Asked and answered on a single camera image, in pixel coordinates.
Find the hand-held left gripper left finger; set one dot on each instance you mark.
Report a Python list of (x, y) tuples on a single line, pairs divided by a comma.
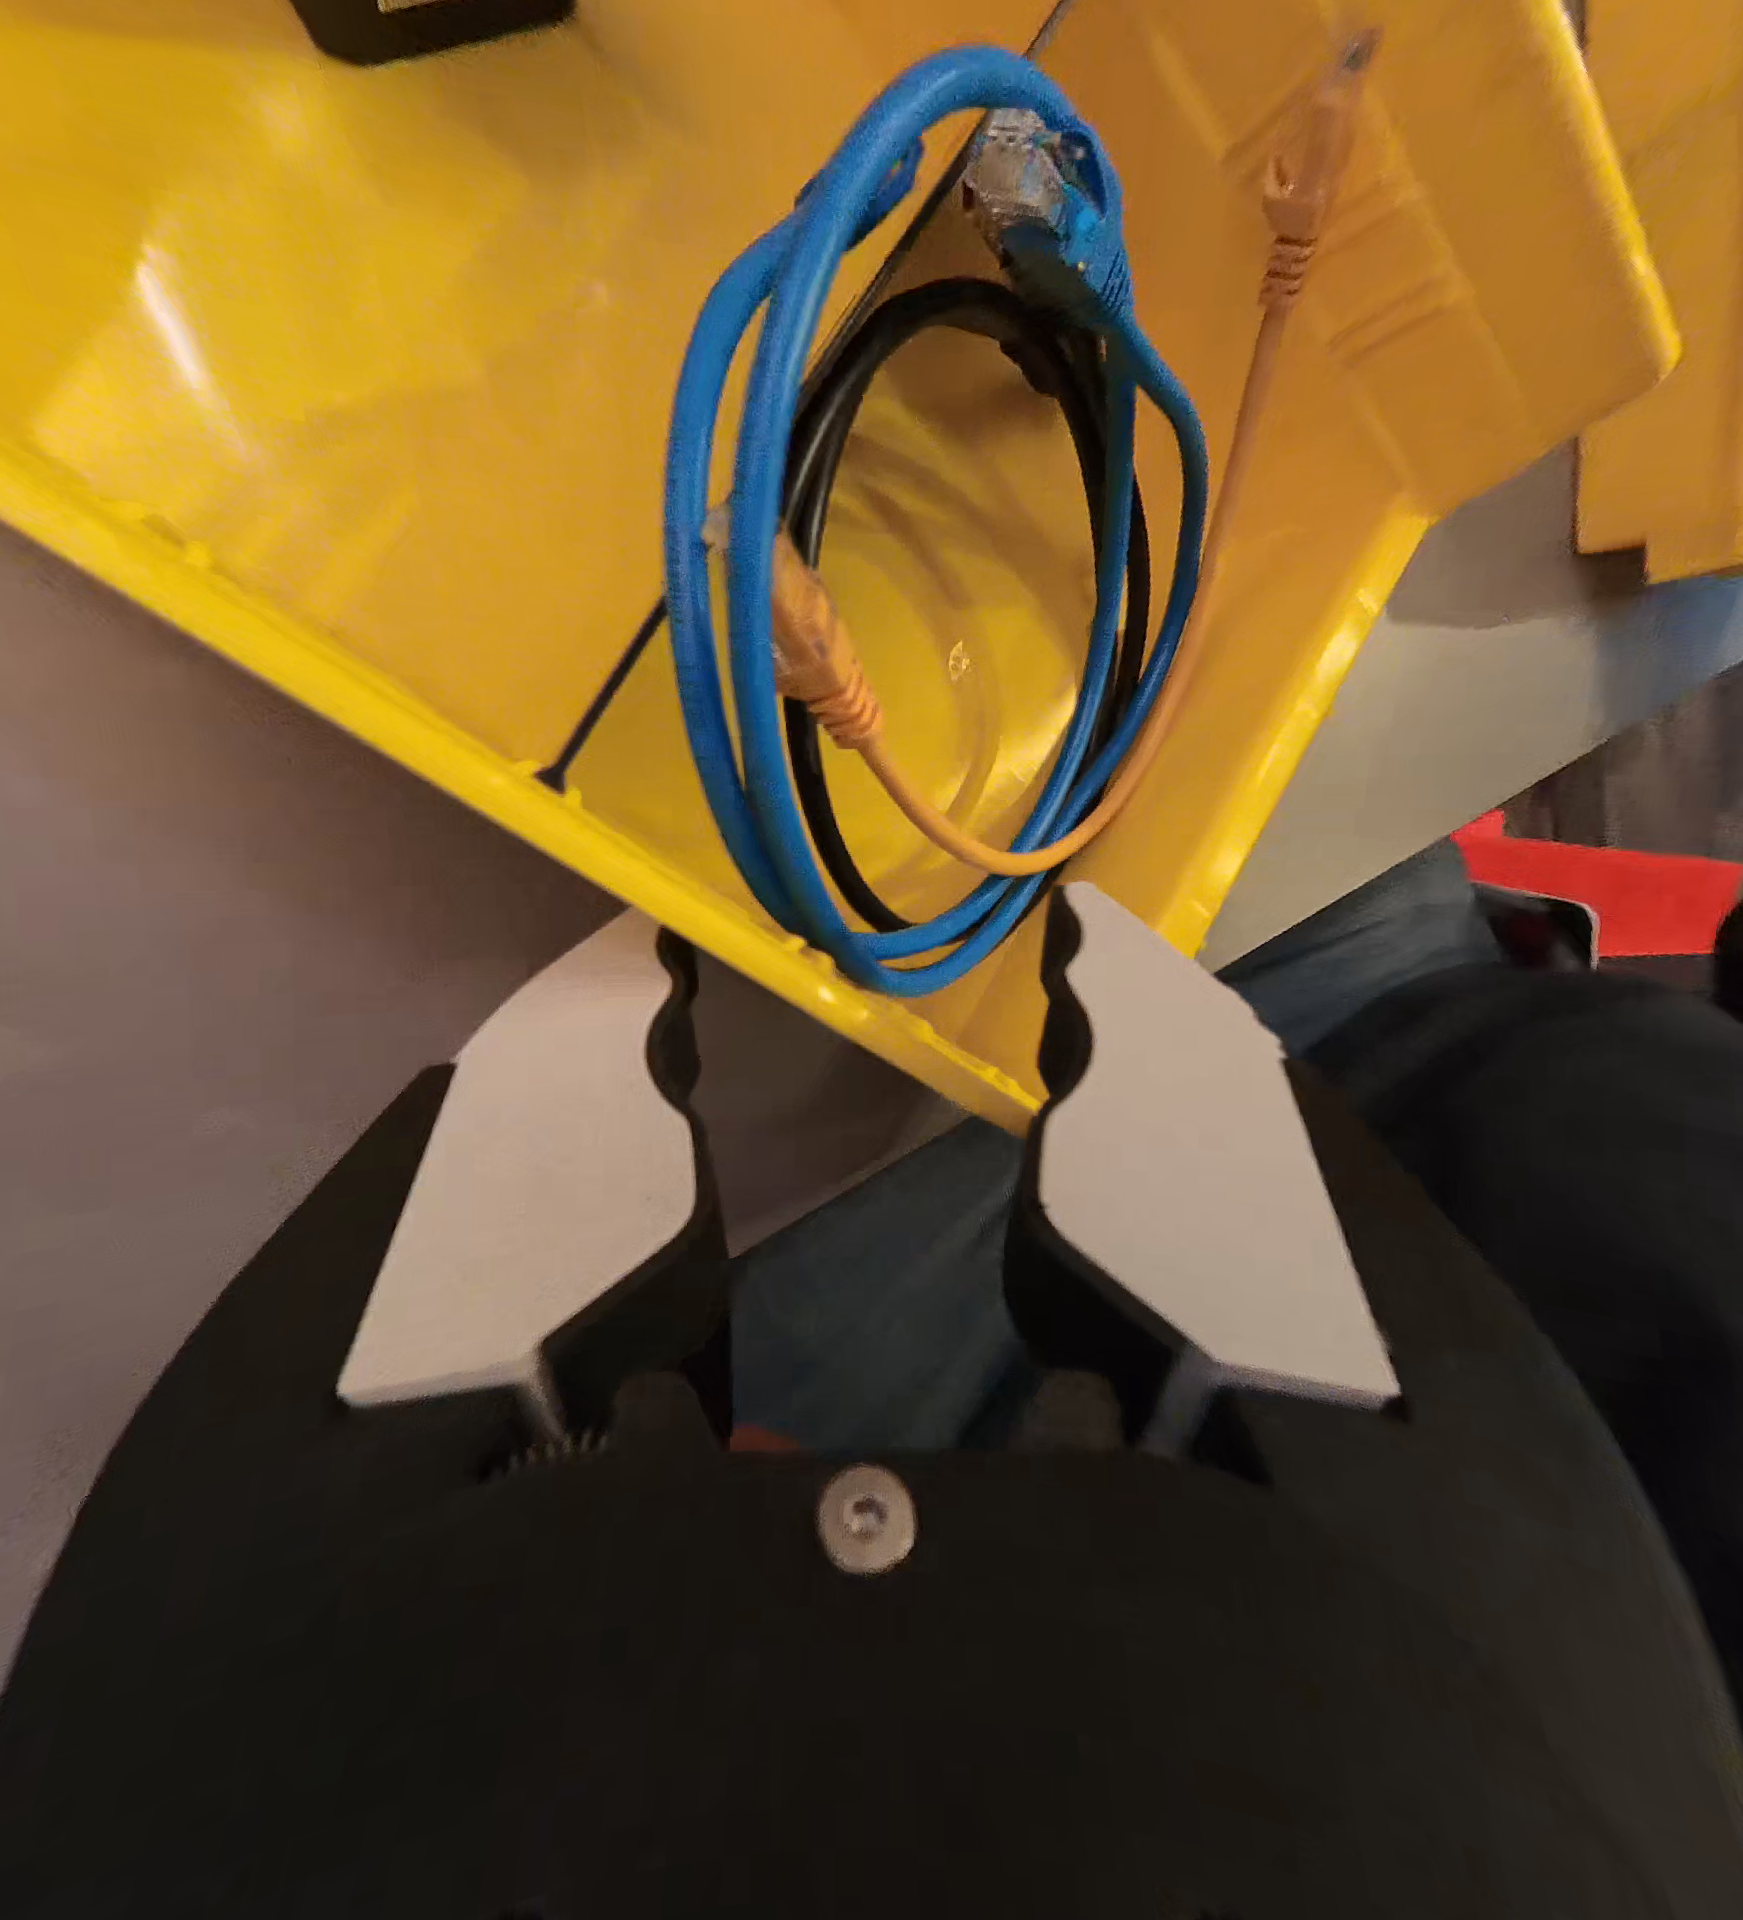
[(525, 1171)]

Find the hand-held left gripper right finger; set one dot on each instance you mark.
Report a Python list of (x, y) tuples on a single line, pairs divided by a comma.
[(1200, 1186)]

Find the yellow divided storage bin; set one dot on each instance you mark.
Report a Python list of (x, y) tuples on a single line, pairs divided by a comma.
[(361, 376)]

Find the black ethernet splitter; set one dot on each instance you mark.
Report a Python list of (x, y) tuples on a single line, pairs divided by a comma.
[(420, 23)]

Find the red flat object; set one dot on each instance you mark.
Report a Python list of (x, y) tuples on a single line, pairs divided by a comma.
[(1636, 893)]

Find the yellow plastic storage bin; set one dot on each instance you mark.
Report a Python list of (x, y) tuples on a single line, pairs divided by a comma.
[(1711, 301)]

